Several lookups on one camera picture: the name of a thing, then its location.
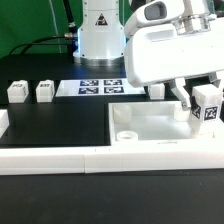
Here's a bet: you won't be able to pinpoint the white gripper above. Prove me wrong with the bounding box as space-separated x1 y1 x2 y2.
125 19 224 111

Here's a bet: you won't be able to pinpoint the white square table top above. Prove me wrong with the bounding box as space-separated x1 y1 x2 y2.
107 101 224 148

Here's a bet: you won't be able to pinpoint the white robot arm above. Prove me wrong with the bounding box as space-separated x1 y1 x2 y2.
73 0 224 109

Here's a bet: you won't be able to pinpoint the white U-shaped fence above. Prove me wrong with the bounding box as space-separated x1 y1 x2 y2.
0 109 224 176

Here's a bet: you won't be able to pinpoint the white sheet with tags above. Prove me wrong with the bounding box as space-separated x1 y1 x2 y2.
56 78 145 97

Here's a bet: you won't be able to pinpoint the black cables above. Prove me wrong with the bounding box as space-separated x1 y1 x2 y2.
8 0 79 56

